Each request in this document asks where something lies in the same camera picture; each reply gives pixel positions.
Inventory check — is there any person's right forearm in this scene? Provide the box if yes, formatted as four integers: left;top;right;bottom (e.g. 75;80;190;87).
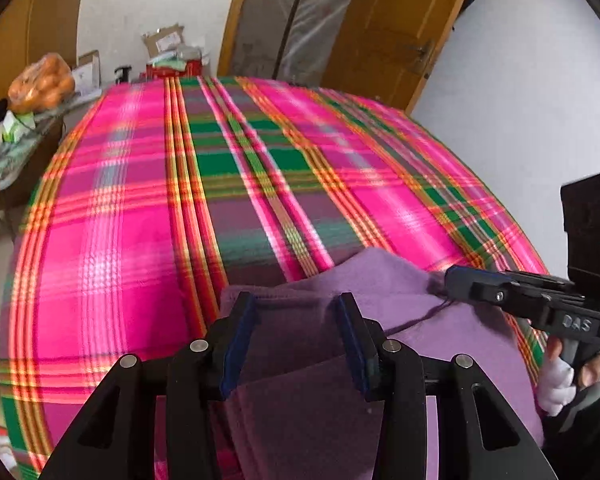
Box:
542;385;600;480

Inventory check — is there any wooden door frame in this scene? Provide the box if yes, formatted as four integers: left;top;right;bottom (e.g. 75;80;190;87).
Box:
217;0;258;78

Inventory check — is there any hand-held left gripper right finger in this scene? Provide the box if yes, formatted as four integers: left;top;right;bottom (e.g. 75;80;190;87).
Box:
334;291;558;480

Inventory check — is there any person's right hand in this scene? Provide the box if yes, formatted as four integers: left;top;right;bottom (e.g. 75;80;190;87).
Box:
537;340;600;416

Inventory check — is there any brown cardboard box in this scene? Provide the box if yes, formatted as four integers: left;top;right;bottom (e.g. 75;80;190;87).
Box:
141;24;186;58

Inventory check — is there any metal door lock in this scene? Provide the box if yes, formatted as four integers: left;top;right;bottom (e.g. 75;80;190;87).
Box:
410;40;436;78

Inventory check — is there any red box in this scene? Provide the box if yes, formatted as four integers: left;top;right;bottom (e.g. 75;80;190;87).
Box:
146;57;206;81

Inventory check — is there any wooden door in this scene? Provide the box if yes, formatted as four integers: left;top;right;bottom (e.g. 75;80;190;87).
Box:
322;0;481;111

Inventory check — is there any folding table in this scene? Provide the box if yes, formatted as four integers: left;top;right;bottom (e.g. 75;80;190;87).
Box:
0;92;103;201

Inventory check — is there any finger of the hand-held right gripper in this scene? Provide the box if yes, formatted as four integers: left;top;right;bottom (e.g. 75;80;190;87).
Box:
444;266;531;306

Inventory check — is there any wooden wardrobe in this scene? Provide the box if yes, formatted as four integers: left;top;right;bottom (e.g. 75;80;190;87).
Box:
0;0;91;106

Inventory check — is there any white cardboard box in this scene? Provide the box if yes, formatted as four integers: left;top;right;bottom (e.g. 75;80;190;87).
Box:
75;50;103;96

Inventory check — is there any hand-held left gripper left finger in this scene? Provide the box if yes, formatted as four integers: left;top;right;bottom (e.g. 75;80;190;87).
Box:
39;291;258;480

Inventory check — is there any clear plastic sheet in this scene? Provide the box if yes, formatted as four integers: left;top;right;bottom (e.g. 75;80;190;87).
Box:
230;0;361;86

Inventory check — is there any bag of oranges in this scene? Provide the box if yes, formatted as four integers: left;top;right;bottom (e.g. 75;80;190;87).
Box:
7;55;76;113

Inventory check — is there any pink green plaid bed sheet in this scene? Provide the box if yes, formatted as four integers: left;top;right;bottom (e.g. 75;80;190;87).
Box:
0;76;551;480

